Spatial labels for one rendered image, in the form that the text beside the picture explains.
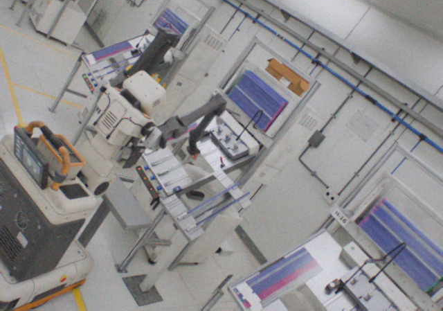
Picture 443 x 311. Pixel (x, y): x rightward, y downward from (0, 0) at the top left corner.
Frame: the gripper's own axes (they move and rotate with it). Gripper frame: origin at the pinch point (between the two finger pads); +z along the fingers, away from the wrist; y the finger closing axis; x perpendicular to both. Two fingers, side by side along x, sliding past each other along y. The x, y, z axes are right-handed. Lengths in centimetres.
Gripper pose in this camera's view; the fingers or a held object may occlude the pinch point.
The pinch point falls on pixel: (194, 158)
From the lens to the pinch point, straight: 281.3
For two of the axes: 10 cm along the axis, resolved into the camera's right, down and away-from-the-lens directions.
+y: -5.3, -5.3, 6.7
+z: 0.3, 7.7, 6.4
